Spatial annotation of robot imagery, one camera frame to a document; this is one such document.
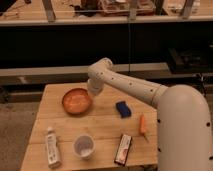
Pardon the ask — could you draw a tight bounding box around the orange ceramic bowl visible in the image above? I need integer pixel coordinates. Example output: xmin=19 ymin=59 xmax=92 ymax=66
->
xmin=62 ymin=88 xmax=92 ymax=115

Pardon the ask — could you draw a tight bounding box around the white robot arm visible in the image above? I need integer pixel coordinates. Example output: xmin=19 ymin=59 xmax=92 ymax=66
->
xmin=87 ymin=58 xmax=213 ymax=171

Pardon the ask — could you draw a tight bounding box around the blue sponge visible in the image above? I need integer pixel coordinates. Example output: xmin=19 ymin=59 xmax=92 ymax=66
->
xmin=116 ymin=101 xmax=132 ymax=118

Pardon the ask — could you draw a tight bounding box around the orange carrot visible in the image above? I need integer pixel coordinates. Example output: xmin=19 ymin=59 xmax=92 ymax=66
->
xmin=139 ymin=114 xmax=149 ymax=142

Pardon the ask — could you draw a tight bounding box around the wooden table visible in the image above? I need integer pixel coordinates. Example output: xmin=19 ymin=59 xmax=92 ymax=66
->
xmin=21 ymin=83 xmax=157 ymax=171

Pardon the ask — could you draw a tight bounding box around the clear plastic cup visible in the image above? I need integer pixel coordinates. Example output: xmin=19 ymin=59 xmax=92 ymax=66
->
xmin=73 ymin=134 xmax=95 ymax=160

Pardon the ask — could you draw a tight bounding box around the black rectangular candy box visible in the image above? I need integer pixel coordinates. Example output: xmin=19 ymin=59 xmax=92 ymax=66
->
xmin=114 ymin=134 xmax=132 ymax=166

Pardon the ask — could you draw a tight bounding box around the clutter tray on shelf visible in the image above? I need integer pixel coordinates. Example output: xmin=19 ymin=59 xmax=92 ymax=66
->
xmin=98 ymin=0 xmax=155 ymax=16

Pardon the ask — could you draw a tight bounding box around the long metal shelf rack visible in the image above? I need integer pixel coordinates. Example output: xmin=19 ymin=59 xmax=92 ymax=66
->
xmin=0 ymin=0 xmax=213 ymax=85

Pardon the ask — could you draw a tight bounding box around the black box on shelf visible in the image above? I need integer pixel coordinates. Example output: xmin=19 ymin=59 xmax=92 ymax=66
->
xmin=167 ymin=48 xmax=213 ymax=74

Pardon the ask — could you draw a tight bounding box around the white squeeze bottle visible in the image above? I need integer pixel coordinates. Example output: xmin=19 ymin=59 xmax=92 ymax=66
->
xmin=45 ymin=127 xmax=62 ymax=169

